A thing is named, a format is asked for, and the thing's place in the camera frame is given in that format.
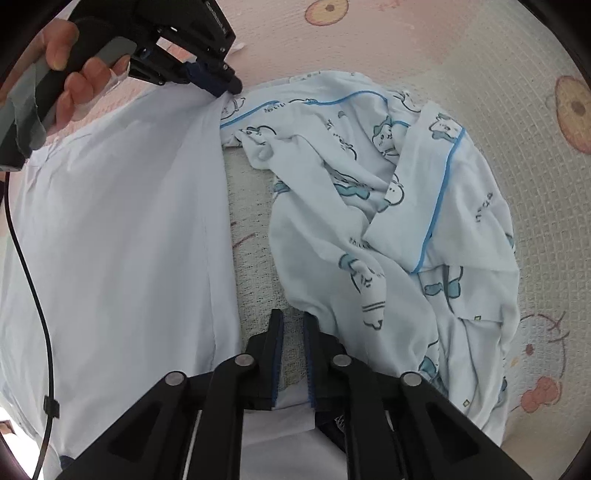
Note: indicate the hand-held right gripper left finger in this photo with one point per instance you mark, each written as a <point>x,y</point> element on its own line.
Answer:
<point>277,360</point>

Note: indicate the person's left hand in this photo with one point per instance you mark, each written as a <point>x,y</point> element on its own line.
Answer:
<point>81,90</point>

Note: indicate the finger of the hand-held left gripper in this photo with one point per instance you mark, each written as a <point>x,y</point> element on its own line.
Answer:
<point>207,76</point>

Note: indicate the white cartoon print pajamas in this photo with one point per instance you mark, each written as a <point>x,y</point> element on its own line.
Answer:
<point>323,184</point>

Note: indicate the pink and cream printed blanket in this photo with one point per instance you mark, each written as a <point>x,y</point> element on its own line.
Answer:
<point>415,37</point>

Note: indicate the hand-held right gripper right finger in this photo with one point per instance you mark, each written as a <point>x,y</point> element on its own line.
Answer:
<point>308,360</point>

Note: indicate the white shirt with navy trim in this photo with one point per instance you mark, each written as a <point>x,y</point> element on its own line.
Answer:
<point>115,230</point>

